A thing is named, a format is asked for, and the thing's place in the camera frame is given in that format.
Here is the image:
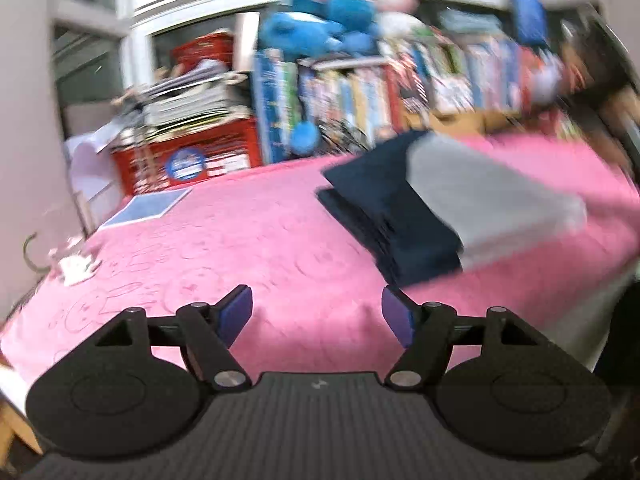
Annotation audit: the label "small red plastic crate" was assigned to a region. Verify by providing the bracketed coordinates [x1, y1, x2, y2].
[170, 32, 236, 73]

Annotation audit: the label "black model bicycle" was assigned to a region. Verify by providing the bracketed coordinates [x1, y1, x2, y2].
[317, 117, 373, 156]

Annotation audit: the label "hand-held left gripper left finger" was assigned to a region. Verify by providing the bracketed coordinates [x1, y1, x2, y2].
[95, 284, 255, 392]

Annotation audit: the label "stack of magazines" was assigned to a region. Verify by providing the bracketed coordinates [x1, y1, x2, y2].
[112, 60, 251, 143]

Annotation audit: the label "small blue plush toy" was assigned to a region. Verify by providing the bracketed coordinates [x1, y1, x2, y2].
[290, 121, 321, 157]

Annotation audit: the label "pink rabbit-print blanket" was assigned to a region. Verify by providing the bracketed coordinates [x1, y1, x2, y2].
[0, 132, 640, 396]

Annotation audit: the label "blue hanging bag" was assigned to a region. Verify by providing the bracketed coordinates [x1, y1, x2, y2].
[509, 0, 550, 48]

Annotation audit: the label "white paper scraps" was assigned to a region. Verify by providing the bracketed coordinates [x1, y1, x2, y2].
[47, 240, 103, 286]

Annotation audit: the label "row of colourful books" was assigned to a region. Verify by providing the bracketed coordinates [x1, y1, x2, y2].
[252, 35, 566, 163]

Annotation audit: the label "wooden drawer organizer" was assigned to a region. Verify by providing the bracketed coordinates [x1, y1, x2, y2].
[405, 107, 541, 136]

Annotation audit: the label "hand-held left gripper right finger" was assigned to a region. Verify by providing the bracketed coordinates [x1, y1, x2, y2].
[381, 284, 546, 391]

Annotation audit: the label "large blue plush toy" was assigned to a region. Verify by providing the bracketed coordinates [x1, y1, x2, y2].
[260, 0, 381, 58]

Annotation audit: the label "navy white striped jacket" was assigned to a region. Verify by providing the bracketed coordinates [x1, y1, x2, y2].
[315, 130, 588, 288]

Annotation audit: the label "blue card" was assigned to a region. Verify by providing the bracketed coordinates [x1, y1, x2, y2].
[97, 187, 193, 231]

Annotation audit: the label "large red plastic crate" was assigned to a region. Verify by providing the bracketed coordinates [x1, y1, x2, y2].
[111, 117, 265, 196]

